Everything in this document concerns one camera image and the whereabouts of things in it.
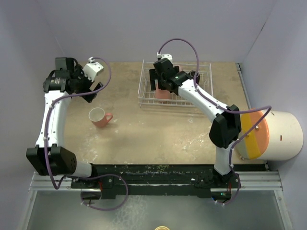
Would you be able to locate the cream cylinder with orange lid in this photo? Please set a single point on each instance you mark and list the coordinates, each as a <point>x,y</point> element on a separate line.
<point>278,137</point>

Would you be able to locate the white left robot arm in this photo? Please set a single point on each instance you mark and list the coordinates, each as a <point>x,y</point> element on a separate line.
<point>49,156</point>

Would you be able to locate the black mug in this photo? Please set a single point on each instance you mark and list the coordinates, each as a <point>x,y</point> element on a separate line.
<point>196,75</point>

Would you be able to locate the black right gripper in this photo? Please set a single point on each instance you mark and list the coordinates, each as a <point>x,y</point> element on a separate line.
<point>152,72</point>

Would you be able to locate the white wire dish rack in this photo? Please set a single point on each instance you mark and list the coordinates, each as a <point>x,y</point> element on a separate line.
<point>147,96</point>

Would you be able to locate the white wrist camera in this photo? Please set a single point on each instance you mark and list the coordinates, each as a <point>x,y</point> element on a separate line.
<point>167,56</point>
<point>92,69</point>

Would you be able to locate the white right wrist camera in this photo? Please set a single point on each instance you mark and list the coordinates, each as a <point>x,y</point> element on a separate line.
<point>167,56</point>

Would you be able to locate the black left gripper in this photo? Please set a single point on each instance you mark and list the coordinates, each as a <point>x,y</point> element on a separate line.
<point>78,73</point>

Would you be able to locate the yellow round object at bottom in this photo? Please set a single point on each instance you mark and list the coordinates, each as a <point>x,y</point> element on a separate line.
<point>162,228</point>

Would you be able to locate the salmon pink cup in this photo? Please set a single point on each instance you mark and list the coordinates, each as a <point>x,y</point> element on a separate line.
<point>162,95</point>

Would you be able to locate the salmon pink mug with handle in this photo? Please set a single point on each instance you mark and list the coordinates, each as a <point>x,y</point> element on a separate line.
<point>99,117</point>

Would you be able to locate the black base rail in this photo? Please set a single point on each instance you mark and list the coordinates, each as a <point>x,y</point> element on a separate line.
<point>199,180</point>

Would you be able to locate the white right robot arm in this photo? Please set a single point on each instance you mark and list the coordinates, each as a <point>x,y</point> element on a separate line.
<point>225,119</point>

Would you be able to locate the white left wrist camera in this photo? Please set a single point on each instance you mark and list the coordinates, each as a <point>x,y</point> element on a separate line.
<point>92,69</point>

